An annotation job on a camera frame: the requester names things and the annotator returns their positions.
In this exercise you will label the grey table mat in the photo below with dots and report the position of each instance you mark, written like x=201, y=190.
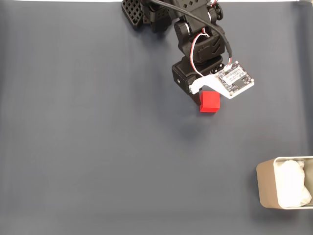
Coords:
x=97, y=122

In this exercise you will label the red cube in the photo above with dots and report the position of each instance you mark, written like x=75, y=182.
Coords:
x=210, y=102

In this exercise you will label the beige metal box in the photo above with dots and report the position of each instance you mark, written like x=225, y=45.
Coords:
x=265, y=183

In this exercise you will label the camera board on white mount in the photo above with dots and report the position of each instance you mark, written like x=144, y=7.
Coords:
x=234, y=80

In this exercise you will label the white crumpled cloth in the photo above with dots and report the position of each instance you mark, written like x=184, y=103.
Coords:
x=291, y=183

